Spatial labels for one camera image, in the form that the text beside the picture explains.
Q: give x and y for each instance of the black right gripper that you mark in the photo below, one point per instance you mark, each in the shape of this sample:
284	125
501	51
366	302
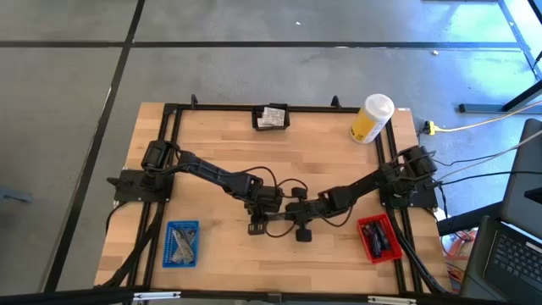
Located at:
305	209

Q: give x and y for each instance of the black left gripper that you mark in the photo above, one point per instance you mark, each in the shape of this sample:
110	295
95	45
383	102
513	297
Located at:
264	199

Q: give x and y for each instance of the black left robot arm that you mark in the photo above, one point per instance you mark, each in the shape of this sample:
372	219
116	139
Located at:
211	171

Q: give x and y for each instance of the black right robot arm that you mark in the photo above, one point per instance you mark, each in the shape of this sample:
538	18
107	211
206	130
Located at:
364	184

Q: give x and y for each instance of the blue plastic mesh basket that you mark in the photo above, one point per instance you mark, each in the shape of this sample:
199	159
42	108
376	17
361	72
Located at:
168	254

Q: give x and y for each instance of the red plastic mesh basket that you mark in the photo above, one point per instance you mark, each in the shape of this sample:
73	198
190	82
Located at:
394	254

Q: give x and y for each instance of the black plastic mesh basket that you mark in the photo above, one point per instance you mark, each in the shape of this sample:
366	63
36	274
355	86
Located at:
255	116

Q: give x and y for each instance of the yellow white wipes canister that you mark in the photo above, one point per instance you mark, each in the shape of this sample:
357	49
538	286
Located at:
370	120

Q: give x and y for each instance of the black desk foot bar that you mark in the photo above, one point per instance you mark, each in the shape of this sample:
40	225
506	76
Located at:
466	220

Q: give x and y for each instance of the black rig crossbar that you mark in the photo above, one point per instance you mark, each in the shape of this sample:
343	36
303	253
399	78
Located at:
84	293

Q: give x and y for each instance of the black laptop computer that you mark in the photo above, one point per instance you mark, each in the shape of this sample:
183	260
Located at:
508	262

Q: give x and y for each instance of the dark grey monitor back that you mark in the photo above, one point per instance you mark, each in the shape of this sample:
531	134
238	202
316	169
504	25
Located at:
525	178

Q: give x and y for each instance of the black aluminium table frame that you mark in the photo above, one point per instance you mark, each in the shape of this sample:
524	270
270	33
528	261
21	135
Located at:
313	109

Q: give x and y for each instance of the silver metal bracket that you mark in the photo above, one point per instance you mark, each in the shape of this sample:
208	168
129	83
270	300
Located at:
391	300
156	295

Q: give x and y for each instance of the black desk leg frame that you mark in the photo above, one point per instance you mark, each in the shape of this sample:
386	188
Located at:
499	107

